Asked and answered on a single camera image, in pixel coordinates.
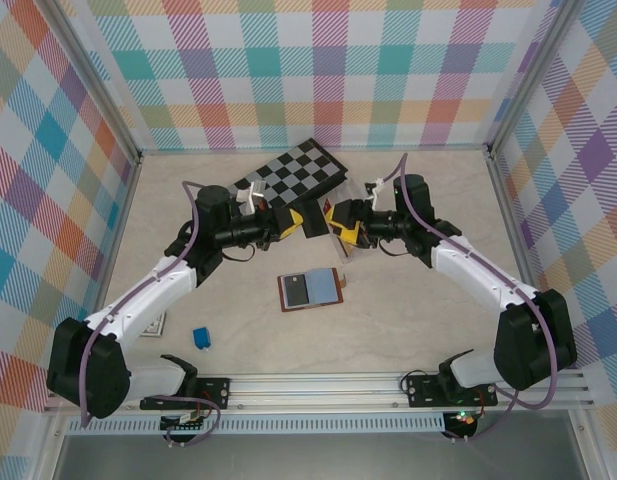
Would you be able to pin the clear plastic box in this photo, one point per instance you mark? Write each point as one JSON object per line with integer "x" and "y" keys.
{"x": 350, "y": 252}

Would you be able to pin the black credit card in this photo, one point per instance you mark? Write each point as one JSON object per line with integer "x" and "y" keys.
{"x": 315, "y": 219}

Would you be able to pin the brown leather card holder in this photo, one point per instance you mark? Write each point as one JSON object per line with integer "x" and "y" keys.
{"x": 323, "y": 287}

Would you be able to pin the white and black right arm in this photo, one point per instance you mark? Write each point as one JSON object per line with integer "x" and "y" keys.
{"x": 533, "y": 345}

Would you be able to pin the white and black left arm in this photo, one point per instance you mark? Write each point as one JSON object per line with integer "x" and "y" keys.
{"x": 88, "y": 370}

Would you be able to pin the red credit card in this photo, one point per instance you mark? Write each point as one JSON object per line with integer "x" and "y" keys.
{"x": 329, "y": 205}

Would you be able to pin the patterned white-edged card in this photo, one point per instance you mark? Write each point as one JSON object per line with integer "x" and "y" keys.
{"x": 154, "y": 325}

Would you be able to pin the black and grey chessboard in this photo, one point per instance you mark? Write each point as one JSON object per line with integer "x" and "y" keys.
{"x": 298, "y": 167}

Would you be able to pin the blue block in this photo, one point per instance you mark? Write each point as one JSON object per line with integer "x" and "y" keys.
{"x": 202, "y": 337}

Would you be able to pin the small controller board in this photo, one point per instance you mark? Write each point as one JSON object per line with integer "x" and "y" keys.
{"x": 188, "y": 419}
{"x": 464, "y": 417}

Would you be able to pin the aluminium cross rail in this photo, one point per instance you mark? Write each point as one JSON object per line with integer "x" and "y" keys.
{"x": 438, "y": 148}

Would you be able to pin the aluminium side rail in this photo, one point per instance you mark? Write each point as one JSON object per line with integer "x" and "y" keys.
{"x": 108, "y": 260}
{"x": 518, "y": 225}

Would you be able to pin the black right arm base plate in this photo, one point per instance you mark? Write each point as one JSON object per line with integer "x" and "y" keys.
{"x": 420, "y": 390}

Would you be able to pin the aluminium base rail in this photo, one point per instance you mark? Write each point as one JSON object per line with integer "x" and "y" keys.
{"x": 313, "y": 392}

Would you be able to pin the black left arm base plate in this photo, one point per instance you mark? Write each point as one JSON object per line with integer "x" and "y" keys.
{"x": 215, "y": 392}

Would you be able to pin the aluminium frame post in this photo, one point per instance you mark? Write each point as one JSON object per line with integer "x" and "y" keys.
{"x": 535, "y": 75}
{"x": 93, "y": 82}

